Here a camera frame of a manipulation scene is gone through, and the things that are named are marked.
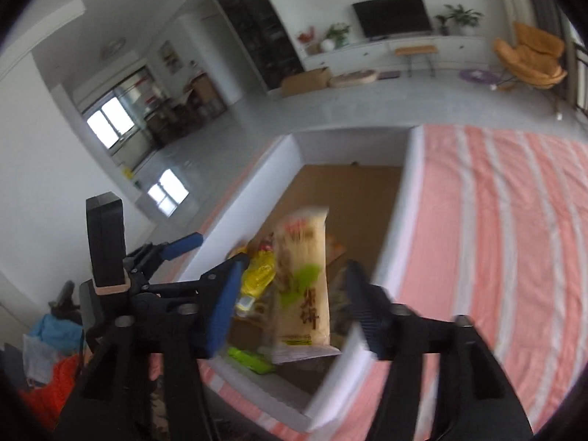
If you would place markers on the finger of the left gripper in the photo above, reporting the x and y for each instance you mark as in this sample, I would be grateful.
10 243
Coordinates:
141 264
179 247

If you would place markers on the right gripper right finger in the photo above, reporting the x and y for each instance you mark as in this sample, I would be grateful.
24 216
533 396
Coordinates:
474 399

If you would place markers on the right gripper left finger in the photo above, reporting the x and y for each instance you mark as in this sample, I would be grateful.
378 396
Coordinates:
185 323

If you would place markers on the cream green pastry packet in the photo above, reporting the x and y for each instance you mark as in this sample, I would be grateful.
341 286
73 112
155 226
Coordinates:
301 314

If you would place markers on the yellow snack bag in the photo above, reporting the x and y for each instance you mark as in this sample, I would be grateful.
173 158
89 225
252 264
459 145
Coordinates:
259 274

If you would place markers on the green snack packet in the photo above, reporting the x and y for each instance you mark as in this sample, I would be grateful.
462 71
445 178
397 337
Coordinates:
256 363

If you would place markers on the blue cloth pile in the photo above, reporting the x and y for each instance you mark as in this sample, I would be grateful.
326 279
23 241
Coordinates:
63 336

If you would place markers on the orange cloth pile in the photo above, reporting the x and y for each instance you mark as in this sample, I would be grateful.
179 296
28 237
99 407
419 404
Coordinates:
46 403

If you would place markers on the striped red white tablecloth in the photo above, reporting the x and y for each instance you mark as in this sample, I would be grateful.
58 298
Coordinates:
450 220

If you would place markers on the white cardboard box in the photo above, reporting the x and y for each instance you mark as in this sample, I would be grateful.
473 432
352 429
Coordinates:
337 206

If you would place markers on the brown cardboard box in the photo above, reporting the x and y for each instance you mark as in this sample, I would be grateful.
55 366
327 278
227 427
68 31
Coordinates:
306 82

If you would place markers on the dark display cabinet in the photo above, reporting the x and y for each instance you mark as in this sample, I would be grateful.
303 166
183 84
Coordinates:
264 39

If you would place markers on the red flower vase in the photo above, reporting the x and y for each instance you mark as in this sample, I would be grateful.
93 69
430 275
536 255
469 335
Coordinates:
308 41

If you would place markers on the round beige floor cushion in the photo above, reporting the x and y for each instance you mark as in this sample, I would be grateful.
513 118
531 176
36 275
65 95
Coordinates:
354 79

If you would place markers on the green potted plant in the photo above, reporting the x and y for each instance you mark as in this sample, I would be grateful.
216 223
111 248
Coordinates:
339 34

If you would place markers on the small wooden side table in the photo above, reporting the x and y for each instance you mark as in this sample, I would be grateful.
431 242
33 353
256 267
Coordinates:
409 52

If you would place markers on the purple round floor mat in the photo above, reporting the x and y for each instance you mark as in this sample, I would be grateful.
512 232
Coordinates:
483 77

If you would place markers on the black flat television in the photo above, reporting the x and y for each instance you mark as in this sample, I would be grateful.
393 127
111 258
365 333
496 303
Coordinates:
383 18

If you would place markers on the white tv cabinet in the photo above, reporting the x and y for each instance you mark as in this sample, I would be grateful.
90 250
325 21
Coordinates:
453 53

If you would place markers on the orange lounge chair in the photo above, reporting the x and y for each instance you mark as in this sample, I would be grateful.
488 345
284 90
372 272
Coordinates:
535 59

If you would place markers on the small dark potted plant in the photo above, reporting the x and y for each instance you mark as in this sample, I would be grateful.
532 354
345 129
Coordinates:
443 24

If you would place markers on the leafy plant white vase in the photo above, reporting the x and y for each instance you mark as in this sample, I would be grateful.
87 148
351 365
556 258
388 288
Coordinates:
467 20

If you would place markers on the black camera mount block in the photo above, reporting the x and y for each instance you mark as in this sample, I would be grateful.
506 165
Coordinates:
107 243

